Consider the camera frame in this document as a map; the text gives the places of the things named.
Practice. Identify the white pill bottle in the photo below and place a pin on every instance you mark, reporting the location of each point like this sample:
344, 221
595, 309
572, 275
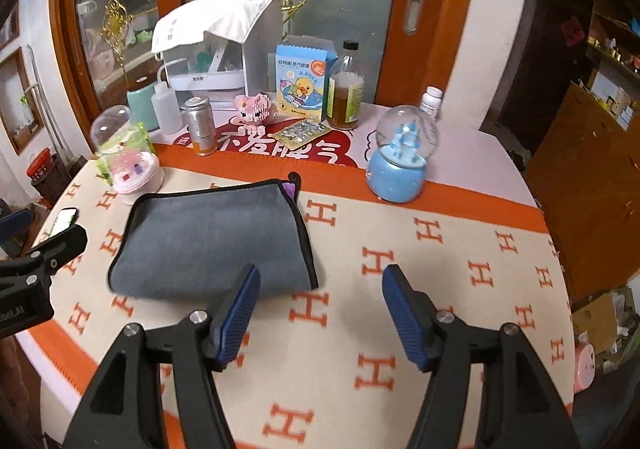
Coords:
431, 101

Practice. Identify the clear plastic dome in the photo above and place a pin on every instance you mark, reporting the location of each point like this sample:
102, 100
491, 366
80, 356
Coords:
107, 121

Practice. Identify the amber glass bottle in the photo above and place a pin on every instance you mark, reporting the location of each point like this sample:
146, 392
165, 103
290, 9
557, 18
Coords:
345, 99

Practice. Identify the grey towel with black trim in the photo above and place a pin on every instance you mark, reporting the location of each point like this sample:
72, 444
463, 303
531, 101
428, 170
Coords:
200, 239

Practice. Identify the blue duck printed box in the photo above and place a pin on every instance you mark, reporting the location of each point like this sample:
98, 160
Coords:
300, 84

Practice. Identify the white cloth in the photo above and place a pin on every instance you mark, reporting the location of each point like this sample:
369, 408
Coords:
200, 19

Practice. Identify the white countertop appliance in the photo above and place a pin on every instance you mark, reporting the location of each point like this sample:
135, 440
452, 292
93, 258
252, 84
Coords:
265, 44

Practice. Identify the orange wooden glass door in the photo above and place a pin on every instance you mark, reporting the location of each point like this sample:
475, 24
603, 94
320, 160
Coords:
430, 69

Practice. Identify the pink domed music box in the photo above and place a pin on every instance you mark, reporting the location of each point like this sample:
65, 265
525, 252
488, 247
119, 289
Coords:
132, 174

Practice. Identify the smartphone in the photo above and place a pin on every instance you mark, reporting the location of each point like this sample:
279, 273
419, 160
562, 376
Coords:
65, 220

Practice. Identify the red bucket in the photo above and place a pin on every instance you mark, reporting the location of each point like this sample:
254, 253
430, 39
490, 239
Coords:
39, 161

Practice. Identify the pink block pig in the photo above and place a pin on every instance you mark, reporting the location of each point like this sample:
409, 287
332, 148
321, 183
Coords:
255, 109

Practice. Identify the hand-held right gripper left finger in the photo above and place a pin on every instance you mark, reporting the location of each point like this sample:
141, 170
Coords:
239, 314

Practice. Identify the cluttered wall shelf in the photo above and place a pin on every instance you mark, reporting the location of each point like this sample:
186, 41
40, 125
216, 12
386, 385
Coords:
615, 54

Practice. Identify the cardboard box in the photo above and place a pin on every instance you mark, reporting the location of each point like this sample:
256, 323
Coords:
595, 319

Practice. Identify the green packet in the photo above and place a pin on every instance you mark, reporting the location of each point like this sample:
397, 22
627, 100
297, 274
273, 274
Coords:
141, 133

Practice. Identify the silver metal can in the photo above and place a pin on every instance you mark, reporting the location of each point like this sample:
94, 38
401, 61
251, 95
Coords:
199, 124

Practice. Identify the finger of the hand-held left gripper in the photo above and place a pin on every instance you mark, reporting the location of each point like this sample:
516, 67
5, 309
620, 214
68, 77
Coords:
15, 225
62, 244

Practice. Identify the teal cup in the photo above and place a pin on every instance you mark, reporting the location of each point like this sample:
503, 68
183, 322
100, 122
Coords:
140, 104

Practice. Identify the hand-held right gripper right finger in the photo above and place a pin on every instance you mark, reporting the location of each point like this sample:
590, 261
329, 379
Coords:
402, 314

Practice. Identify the cream and orange patterned blanket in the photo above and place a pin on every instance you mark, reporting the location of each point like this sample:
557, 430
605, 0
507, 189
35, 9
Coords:
350, 354

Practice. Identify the brown wooden cabinet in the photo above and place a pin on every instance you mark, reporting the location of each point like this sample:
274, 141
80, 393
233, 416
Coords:
590, 179

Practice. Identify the small gold door ornament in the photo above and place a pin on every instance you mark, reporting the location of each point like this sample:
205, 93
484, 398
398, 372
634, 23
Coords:
114, 21

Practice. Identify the silver blister pack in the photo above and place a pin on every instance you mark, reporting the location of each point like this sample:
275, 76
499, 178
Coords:
300, 134

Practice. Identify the white squeeze bottle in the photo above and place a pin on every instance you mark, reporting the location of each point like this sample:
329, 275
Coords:
167, 109

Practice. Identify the white and red printed mat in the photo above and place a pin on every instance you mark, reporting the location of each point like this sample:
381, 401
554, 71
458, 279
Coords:
310, 156

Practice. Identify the blue snow globe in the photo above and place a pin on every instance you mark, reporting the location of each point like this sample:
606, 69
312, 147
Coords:
400, 174

